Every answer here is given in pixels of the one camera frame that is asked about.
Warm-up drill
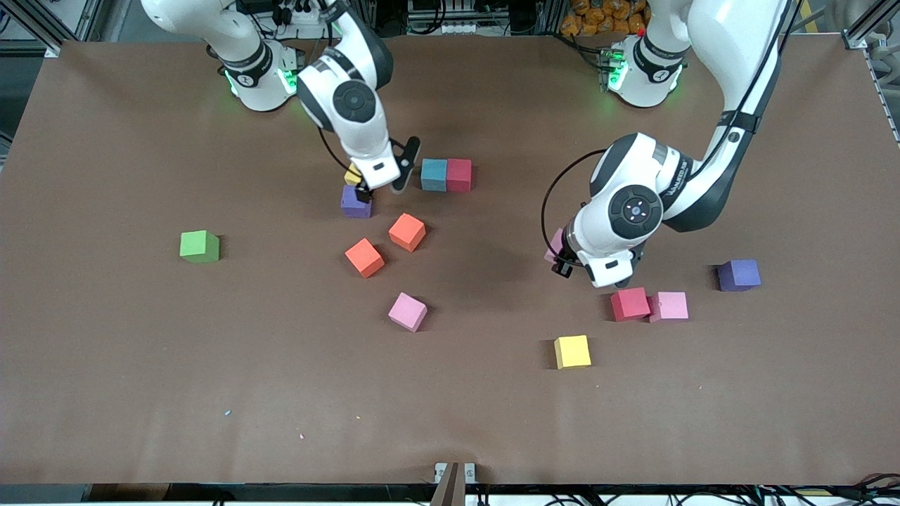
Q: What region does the purple foam cube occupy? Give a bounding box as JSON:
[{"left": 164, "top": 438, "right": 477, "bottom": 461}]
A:
[
  {"left": 717, "top": 259, "right": 762, "bottom": 292},
  {"left": 341, "top": 185, "right": 373, "bottom": 219}
]

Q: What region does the teal foam cube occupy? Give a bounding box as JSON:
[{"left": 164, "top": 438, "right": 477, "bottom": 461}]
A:
[{"left": 420, "top": 158, "right": 449, "bottom": 192}]

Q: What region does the orange foam cube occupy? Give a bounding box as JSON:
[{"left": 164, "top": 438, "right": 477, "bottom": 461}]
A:
[
  {"left": 388, "top": 213, "right": 428, "bottom": 253},
  {"left": 345, "top": 238, "right": 387, "bottom": 279}
]

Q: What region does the red foam cube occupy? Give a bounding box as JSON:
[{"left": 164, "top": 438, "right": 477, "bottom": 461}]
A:
[
  {"left": 610, "top": 287, "right": 652, "bottom": 323},
  {"left": 446, "top": 158, "right": 473, "bottom": 193}
]

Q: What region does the green foam cube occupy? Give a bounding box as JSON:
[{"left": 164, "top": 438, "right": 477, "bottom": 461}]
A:
[{"left": 179, "top": 230, "right": 221, "bottom": 264}]

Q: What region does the orange bundle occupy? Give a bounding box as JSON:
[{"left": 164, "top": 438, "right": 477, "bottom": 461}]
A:
[{"left": 560, "top": 0, "right": 648, "bottom": 37}]

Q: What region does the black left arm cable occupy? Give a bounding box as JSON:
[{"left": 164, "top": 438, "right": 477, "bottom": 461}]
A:
[{"left": 540, "top": 148, "right": 607, "bottom": 268}]

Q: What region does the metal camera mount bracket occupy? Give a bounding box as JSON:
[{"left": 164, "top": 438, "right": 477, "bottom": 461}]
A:
[{"left": 434, "top": 462, "right": 477, "bottom": 506}]

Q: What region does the black cable bundle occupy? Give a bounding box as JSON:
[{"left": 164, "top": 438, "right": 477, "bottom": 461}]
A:
[{"left": 541, "top": 478, "right": 900, "bottom": 506}]

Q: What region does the aluminium table edge rail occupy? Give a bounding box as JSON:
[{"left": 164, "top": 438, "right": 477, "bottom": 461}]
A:
[{"left": 863, "top": 48, "right": 900, "bottom": 145}]

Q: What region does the aluminium frame post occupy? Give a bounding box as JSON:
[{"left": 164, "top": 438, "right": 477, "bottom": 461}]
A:
[
  {"left": 840, "top": 0, "right": 900, "bottom": 50},
  {"left": 0, "top": 0, "right": 96, "bottom": 57}
]

